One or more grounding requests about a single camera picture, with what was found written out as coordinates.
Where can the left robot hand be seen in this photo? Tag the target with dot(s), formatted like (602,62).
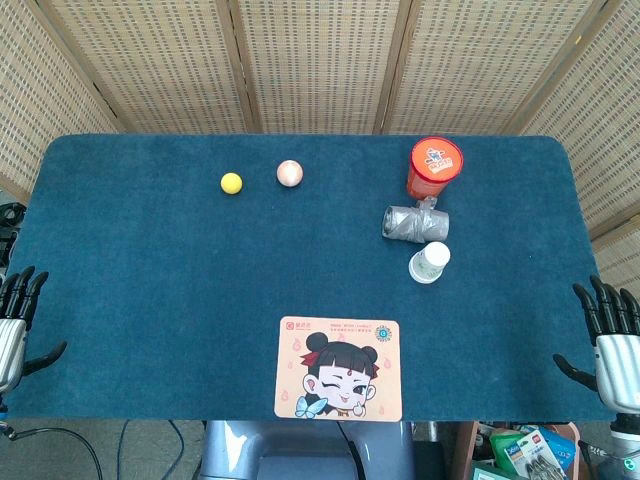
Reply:
(12,350)

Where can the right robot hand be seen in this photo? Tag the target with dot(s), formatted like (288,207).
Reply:
(617,365)

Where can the white floral paper cup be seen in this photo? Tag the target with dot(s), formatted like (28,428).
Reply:
(429,262)

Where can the cartoon girl mouse pad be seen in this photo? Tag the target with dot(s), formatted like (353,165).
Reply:
(337,367)

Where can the blue white battery package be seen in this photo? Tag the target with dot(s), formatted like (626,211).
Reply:
(542,452)

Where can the black equipment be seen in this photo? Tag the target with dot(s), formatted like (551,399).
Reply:
(10,230)

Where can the green package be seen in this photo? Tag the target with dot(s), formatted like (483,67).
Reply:
(505,445)

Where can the blue carpet table cover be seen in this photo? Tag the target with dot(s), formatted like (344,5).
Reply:
(175,280)

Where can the crumpled grey wrapper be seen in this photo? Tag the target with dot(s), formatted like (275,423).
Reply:
(415,222)

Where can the orange canister with red lid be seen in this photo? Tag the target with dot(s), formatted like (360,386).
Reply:
(435,162)

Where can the yellow ball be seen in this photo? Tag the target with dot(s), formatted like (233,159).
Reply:
(232,183)

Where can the grey robot torso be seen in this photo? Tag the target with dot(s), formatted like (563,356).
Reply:
(300,450)

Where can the pink marbled ball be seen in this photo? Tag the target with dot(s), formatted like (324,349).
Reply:
(290,174)

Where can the bamboo folding screen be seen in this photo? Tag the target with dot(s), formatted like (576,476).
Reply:
(320,65)

